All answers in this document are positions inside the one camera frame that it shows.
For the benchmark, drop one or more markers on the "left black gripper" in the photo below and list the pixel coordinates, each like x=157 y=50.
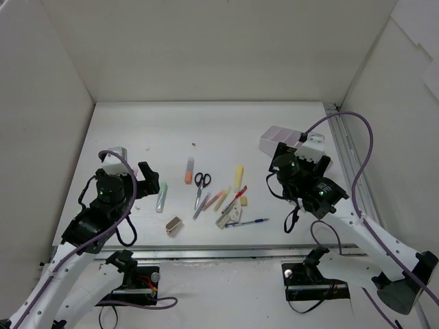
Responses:
x=145 y=183

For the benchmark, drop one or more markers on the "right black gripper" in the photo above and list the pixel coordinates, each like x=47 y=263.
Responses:
x=279 y=153

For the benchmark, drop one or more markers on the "orange highlighter marker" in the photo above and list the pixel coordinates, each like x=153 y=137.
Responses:
x=189 y=170

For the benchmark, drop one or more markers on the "black handled scissors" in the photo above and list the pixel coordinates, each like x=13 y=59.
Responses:
x=201 y=180

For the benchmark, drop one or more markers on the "red gel pen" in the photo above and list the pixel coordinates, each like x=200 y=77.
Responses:
x=237 y=196

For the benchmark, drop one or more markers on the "blue ballpoint pen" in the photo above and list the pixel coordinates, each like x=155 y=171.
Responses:
x=256 y=221

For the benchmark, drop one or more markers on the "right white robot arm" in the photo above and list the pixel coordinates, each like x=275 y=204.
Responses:
x=398 y=274

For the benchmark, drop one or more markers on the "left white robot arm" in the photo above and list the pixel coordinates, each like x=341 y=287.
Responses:
x=53 y=303

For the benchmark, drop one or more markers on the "purple divided organizer box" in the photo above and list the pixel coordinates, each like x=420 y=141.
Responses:
x=270 y=139

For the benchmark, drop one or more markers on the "purple pastel highlighter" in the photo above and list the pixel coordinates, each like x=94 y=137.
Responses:
x=201 y=206

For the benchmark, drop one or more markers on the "orange pastel highlighter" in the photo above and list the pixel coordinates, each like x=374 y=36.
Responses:
x=212 y=200

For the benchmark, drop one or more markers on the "white eraser with label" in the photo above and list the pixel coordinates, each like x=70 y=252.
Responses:
x=235 y=213

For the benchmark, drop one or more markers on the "yellow pastel highlighter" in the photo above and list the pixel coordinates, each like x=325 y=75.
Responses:
x=222 y=198

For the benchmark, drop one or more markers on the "green pastel marker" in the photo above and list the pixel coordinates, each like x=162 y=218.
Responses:
x=222 y=221

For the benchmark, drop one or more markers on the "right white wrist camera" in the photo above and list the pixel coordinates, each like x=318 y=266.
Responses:
x=311 y=148

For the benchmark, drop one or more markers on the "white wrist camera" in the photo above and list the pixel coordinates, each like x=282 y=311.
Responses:
x=112 y=165
x=311 y=148

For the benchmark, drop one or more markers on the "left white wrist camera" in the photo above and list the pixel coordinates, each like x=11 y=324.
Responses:
x=112 y=165

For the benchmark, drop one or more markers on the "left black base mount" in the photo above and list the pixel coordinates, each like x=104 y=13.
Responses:
x=139 y=284

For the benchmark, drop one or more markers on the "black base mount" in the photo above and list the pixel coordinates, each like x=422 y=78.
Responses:
x=139 y=284
x=304 y=282

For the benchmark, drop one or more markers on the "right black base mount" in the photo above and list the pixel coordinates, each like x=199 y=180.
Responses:
x=304 y=282

